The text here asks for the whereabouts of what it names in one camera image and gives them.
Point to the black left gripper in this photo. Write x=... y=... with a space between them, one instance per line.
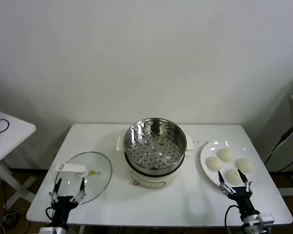
x=63 y=203

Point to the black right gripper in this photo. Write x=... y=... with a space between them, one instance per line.
x=243 y=198

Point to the white steamed baozi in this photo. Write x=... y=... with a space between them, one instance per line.
x=213 y=163
x=245 y=165
x=226 y=155
x=232 y=176

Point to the stainless steel steamer basket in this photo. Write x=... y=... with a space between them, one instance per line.
x=136 y=136

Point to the white oval plate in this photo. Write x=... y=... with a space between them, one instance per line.
x=234 y=147

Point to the brown crumb scatter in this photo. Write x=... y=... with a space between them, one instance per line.
x=202 y=142

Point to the white side table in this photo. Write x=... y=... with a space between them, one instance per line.
x=12 y=136

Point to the cream electric cooker pot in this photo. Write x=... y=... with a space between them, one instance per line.
x=149 y=181

